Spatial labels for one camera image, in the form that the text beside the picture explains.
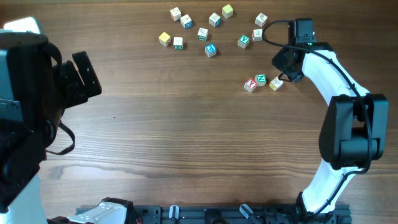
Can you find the red side picture block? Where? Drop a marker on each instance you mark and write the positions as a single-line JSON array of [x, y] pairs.
[[257, 35]]

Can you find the green N letter block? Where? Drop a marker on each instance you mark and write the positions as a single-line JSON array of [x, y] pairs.
[[261, 79]]

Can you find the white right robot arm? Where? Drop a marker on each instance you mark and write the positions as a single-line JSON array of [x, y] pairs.
[[353, 133]]

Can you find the green side picture block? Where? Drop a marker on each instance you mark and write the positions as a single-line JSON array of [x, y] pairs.
[[202, 34]]

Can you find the yellow top block back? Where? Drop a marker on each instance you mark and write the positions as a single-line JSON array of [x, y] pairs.
[[227, 11]]

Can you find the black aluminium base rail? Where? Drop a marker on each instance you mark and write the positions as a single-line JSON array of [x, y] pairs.
[[270, 214]]

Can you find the yellow side picture block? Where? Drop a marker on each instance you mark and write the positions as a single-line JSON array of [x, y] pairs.
[[276, 83]]

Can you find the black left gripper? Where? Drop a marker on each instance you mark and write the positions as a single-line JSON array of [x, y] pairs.
[[77, 93]]

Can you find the blue side block left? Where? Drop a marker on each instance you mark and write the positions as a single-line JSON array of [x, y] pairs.
[[186, 21]]

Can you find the red Y letter block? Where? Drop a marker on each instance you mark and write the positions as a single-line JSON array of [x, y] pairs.
[[250, 85]]

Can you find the blue side block centre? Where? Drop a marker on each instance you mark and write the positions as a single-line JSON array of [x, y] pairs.
[[214, 20]]

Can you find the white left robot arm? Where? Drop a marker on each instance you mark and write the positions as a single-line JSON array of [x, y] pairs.
[[37, 86]]

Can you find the green V letter block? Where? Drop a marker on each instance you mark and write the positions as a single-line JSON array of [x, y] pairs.
[[243, 41]]

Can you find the green Z side block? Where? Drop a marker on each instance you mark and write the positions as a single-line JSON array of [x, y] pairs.
[[178, 43]]

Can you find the blue P letter block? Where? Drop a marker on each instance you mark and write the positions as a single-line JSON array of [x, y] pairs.
[[210, 50]]

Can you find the blue side block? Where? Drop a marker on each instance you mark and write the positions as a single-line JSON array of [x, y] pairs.
[[214, 20], [186, 21]]

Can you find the red side block back-left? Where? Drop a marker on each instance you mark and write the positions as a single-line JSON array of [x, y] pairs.
[[175, 14]]

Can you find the yellow top block left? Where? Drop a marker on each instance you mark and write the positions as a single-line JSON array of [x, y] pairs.
[[165, 39]]

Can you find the tilted picture block right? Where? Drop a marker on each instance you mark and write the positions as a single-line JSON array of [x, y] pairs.
[[261, 19]]

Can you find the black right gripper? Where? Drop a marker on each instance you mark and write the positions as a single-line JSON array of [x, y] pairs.
[[277, 61]]

